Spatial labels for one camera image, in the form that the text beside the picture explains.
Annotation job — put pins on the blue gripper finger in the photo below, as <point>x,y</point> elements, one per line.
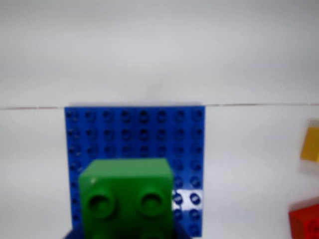
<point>181,232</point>
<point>76,234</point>

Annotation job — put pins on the green 2x4 building block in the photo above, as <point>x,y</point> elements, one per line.
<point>127,199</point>

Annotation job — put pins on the red 2x4 building block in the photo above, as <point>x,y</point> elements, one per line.
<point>306,221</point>

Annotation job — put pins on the yellow building block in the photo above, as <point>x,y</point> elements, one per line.
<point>311,145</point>

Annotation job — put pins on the blue 8x8 building plate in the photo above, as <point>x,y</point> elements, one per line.
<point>134,134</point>

